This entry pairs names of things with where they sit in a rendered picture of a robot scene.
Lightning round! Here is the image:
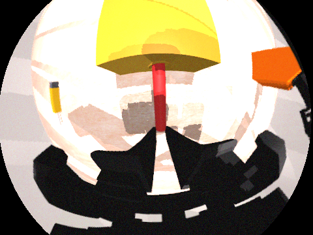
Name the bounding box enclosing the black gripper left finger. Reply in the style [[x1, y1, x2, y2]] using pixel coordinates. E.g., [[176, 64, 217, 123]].
[[91, 126, 157, 193]]

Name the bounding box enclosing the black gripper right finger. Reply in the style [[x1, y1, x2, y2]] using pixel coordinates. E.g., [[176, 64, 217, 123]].
[[165, 125, 238, 191]]

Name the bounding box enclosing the red cylindrical rod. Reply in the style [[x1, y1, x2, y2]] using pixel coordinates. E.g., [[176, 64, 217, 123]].
[[152, 63, 166, 131]]

